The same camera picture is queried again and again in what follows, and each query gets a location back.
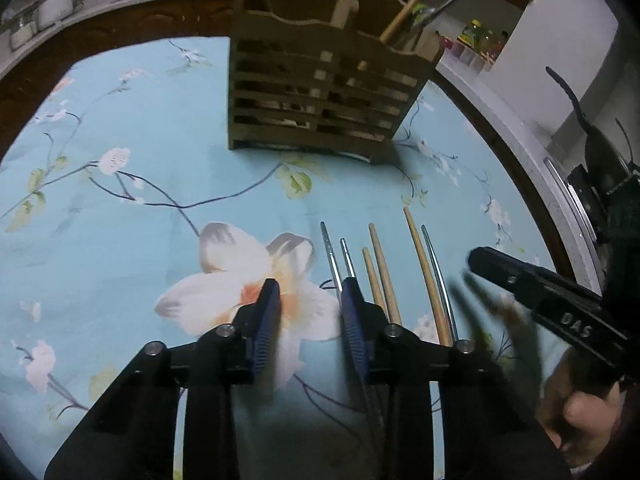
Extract long wooden chopstick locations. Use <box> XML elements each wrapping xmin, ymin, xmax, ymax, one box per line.
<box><xmin>369</xmin><ymin>223</ymin><xmax>402</xmax><ymax>325</ymax></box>

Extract short wooden chopstick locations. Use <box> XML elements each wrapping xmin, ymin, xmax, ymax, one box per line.
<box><xmin>362</xmin><ymin>247</ymin><xmax>388</xmax><ymax>315</ymax></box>

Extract right human hand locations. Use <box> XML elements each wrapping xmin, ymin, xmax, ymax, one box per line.
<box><xmin>536</xmin><ymin>348</ymin><xmax>626</xmax><ymax>478</ymax></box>

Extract floral light blue tablecloth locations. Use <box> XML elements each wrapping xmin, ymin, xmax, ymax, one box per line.
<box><xmin>1</xmin><ymin>38</ymin><xmax>564</xmax><ymax>479</ymax></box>

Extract wooden utensil caddy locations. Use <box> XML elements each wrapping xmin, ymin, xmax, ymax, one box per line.
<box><xmin>228</xmin><ymin>0</ymin><xmax>444</xmax><ymax>162</ymax></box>

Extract yellow cooking oil bottle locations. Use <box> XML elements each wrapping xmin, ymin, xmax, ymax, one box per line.
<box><xmin>458</xmin><ymin>20</ymin><xmax>489</xmax><ymax>53</ymax></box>

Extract wooden lower cabinets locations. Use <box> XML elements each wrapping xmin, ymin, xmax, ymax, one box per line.
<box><xmin>1</xmin><ymin>0</ymin><xmax>233</xmax><ymax>154</ymax></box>

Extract small glass jar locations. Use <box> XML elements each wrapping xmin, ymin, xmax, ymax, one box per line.
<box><xmin>10</xmin><ymin>14</ymin><xmax>38</xmax><ymax>51</ymax></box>

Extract white ceramic lidded canister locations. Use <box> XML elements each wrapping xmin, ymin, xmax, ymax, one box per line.
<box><xmin>37</xmin><ymin>0</ymin><xmax>74</xmax><ymax>30</ymax></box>

